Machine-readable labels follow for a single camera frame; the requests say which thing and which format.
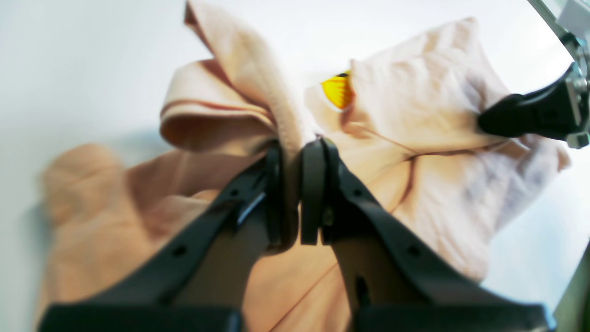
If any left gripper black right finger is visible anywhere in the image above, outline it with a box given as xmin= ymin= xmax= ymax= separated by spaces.
xmin=301 ymin=138 xmax=556 ymax=332

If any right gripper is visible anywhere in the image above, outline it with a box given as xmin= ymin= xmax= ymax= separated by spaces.
xmin=478 ymin=32 xmax=590 ymax=149

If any peach T-shirt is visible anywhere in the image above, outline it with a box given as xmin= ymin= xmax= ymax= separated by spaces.
xmin=36 ymin=0 xmax=570 ymax=326

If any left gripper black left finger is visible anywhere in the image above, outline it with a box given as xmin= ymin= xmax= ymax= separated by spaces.
xmin=39 ymin=143 xmax=283 ymax=332

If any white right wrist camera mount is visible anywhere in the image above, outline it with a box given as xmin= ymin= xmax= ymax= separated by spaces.
xmin=529 ymin=0 xmax=590 ymax=42

